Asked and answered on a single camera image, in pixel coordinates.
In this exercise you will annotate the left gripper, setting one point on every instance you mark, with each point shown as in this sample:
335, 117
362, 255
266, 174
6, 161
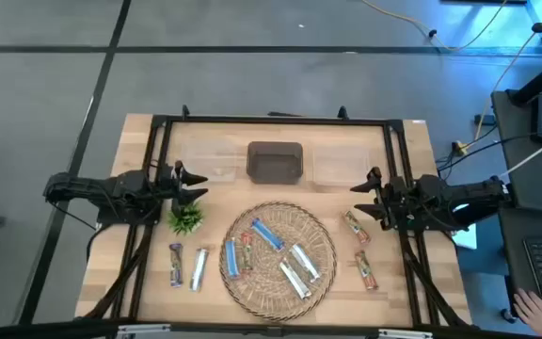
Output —
163, 188

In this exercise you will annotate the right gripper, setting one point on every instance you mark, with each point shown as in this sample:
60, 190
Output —
400, 202

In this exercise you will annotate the red Chewy granola bar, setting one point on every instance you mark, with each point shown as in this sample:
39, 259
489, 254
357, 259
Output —
246, 252
366, 269
356, 227

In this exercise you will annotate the peanut butter Chewy granola bar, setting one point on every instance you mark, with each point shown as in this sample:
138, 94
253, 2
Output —
294, 279
304, 262
199, 269

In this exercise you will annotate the blue cereal bar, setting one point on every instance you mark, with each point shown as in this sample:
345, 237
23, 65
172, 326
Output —
231, 259
267, 234

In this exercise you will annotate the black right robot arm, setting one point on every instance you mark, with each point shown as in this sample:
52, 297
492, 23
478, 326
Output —
468, 193

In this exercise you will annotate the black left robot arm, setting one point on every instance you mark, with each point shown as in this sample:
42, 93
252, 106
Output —
78, 188

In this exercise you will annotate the purple granola bar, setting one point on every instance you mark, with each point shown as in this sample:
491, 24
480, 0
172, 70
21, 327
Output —
176, 266

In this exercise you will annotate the green plant white pot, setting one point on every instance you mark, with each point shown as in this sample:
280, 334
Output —
186, 219

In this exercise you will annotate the clear plastic bin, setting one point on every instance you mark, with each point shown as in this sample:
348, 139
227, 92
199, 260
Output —
210, 157
341, 165

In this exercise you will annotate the dark grey plastic bin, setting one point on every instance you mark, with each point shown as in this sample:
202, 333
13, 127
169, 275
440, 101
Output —
275, 165

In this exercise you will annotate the round wicker basket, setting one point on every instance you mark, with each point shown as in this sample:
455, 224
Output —
271, 294

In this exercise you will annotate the black desk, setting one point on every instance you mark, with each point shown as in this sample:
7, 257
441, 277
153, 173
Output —
515, 245
534, 193

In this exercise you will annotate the black pole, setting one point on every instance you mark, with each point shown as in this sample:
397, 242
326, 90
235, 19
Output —
539, 82

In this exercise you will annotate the person's hand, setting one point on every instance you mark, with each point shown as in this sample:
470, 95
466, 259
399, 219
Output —
539, 313

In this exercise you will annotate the black aluminium table frame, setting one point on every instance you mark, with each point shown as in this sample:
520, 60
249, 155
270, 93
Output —
275, 120

